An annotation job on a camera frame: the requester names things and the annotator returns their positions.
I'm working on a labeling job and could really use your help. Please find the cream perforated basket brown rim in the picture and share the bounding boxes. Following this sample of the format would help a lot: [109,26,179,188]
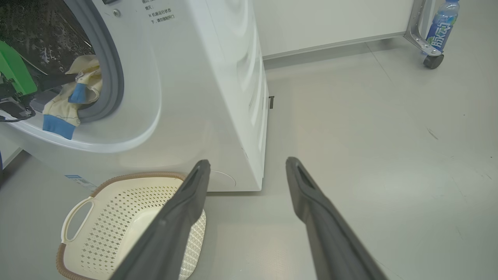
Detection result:
[56,172,207,280]

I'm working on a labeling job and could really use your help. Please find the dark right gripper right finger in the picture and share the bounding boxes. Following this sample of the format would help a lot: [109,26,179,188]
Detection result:
[286,157,389,280]

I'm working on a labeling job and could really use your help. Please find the black text instruction label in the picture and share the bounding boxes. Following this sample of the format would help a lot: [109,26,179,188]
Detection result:
[142,0,175,25]

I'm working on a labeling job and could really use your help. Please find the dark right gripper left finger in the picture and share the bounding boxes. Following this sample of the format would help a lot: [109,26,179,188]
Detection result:
[111,159,211,280]

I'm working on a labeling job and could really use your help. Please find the white front-load washing machine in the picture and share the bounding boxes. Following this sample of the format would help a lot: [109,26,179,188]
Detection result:
[0,0,270,193]

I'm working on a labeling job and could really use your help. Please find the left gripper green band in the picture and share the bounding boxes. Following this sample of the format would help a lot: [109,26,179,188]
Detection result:
[0,40,77,119]

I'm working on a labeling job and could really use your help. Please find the metal frame with caster wheel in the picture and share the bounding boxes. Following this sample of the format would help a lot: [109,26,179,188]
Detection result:
[404,0,445,70]

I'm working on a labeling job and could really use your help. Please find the blue energy label sticker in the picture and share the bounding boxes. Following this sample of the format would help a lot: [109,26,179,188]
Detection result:
[65,175,98,191]

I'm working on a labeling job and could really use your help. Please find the clear bottle blue label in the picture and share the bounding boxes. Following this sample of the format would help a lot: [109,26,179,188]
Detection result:
[426,0,460,53]

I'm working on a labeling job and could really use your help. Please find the cream garment blue cuffs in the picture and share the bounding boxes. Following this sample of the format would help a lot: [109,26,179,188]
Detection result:
[42,54,103,140]

